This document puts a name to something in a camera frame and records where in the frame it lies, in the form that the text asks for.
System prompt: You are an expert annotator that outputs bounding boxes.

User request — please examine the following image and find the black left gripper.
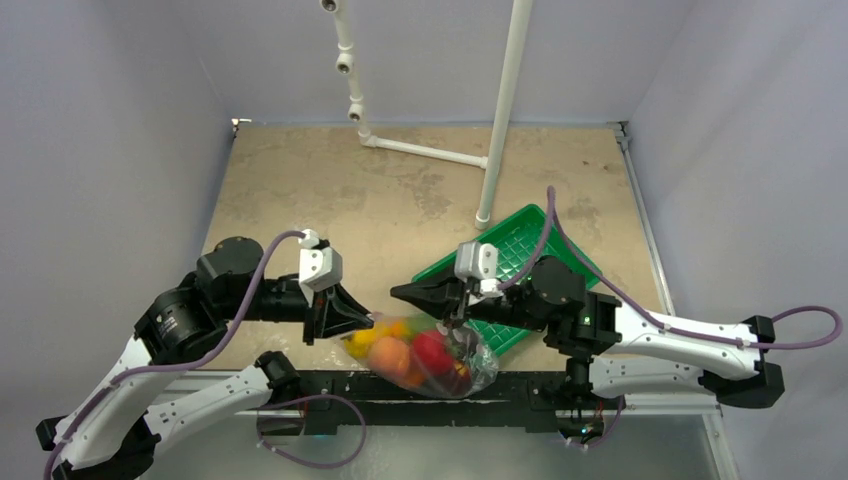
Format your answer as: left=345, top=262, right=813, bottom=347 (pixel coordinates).
left=224, top=276, right=376, bottom=343

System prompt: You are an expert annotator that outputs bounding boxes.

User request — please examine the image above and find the yellow toy bell pepper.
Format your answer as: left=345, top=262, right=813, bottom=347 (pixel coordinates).
left=342, top=327, right=387, bottom=361

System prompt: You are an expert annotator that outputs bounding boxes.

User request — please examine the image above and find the red toy tomato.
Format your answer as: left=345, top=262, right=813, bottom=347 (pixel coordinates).
left=412, top=329, right=454, bottom=376

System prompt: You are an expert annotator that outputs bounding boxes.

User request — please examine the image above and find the clear zip top bag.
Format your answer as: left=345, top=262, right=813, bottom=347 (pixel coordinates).
left=340, top=313, right=500, bottom=399

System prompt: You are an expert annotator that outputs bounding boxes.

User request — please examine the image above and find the toy peach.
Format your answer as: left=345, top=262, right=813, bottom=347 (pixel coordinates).
left=367, top=337, right=410, bottom=380

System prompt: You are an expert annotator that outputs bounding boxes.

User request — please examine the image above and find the dark red toy apple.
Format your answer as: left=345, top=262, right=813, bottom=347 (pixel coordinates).
left=435, top=362, right=472, bottom=398

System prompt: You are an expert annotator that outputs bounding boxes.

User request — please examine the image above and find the green toy mango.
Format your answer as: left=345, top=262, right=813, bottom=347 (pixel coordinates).
left=403, top=314, right=438, bottom=338

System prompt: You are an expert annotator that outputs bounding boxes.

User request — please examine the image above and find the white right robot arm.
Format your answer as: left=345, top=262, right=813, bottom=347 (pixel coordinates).
left=390, top=255, right=785, bottom=409

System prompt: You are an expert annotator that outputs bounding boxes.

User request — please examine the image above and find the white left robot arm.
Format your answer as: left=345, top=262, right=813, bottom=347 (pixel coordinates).
left=36, top=230, right=373, bottom=479

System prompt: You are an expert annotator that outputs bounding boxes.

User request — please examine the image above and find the green plastic tray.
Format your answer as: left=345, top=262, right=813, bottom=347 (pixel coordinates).
left=410, top=203, right=603, bottom=356

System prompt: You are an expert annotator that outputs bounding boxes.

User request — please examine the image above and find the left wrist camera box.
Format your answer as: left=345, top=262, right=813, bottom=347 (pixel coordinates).
left=298, top=229, right=343, bottom=299

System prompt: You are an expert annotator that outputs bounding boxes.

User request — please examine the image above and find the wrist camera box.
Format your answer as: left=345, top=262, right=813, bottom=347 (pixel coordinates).
left=298, top=229, right=343, bottom=299
left=453, top=241, right=503, bottom=298

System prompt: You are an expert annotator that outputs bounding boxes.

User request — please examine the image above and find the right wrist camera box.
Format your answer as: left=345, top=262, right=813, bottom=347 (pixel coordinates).
left=453, top=241, right=503, bottom=298

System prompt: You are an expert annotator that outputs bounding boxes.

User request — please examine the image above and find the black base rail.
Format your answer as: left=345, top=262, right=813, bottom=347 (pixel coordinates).
left=264, top=369, right=627, bottom=435

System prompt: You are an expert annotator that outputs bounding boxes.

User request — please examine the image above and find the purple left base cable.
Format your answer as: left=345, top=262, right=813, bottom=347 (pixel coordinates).
left=254, top=392, right=370, bottom=471

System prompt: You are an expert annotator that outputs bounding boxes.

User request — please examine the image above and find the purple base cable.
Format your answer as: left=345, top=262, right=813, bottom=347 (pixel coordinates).
left=254, top=392, right=370, bottom=471
left=563, top=394, right=627, bottom=453

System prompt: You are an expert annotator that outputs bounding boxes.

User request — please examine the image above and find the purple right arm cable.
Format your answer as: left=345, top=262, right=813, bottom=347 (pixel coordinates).
left=496, top=186, right=844, bottom=350

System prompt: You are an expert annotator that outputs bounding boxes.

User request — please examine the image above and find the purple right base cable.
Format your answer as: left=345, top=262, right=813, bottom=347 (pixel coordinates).
left=563, top=394, right=627, bottom=453

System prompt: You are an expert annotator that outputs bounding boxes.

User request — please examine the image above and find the white PVC pipe frame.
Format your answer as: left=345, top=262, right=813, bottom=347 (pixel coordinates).
left=320, top=0, right=535, bottom=231

